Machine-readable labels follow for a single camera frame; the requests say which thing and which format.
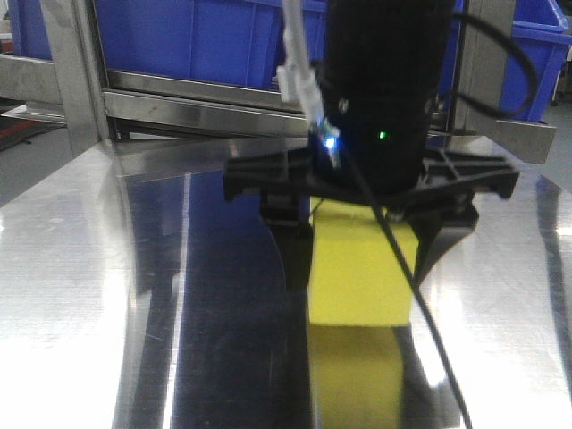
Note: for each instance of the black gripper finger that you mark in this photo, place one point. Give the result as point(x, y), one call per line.
point(438, 228)
point(292, 254)

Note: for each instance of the stainless steel shelf rack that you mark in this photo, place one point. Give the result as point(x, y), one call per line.
point(76, 90)

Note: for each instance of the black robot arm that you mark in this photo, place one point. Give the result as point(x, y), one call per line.
point(380, 84)

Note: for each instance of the blue bin behind post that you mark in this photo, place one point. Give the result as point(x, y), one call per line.
point(239, 43)

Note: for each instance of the yellow foam block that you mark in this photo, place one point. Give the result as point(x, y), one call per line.
point(355, 278)

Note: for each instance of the blue bin right side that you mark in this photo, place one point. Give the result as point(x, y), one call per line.
point(536, 48)

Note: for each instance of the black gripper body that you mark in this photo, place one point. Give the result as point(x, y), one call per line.
point(446, 177)

